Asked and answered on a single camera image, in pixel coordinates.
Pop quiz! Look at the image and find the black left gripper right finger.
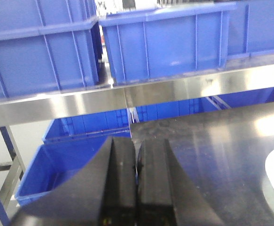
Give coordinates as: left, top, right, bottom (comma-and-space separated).
138, 139, 225, 226

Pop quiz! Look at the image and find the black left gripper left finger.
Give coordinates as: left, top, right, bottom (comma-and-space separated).
10, 137, 136, 226

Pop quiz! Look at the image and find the steel shelf leg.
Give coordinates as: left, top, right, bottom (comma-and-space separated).
0, 126, 26, 226

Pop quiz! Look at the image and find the blue bin left of table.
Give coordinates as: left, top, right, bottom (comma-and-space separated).
15, 136, 107, 207

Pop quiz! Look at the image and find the blue bin lower left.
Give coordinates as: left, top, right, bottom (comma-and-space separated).
42, 109, 131, 144

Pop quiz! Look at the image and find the blue crate upper left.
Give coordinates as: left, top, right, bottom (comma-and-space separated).
99, 2, 236, 83

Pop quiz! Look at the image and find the blue crate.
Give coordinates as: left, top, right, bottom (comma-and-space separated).
0, 0, 102, 98
228, 0, 274, 58
99, 2, 236, 83

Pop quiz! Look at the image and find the blue crate far left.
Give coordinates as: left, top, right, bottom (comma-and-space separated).
0, 0, 102, 98

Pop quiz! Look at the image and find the blue crate upper middle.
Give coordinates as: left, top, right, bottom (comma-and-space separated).
228, 0, 274, 58

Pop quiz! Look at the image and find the stainless steel shelf rail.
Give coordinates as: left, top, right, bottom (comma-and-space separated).
0, 64, 274, 127

